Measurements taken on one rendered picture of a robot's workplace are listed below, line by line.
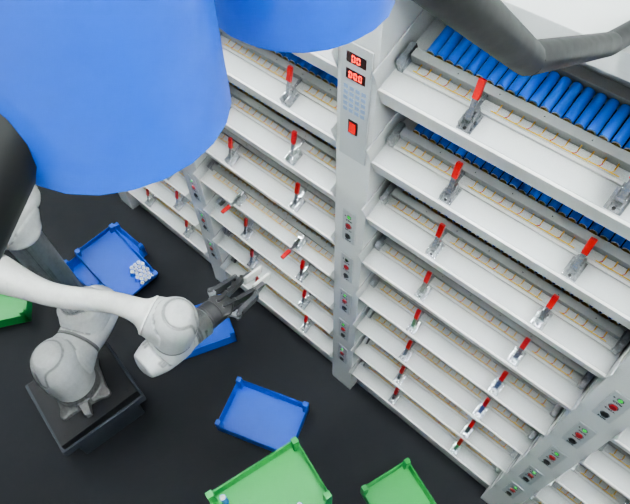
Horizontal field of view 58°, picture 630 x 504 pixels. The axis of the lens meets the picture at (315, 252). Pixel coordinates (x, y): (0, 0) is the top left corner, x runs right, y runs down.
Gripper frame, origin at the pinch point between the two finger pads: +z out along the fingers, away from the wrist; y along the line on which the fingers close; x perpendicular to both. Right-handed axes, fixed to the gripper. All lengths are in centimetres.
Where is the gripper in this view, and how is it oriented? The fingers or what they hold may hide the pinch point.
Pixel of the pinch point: (257, 277)
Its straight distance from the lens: 166.9
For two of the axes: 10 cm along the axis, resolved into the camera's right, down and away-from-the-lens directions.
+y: 7.4, 5.5, -3.8
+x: 0.9, -6.5, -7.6
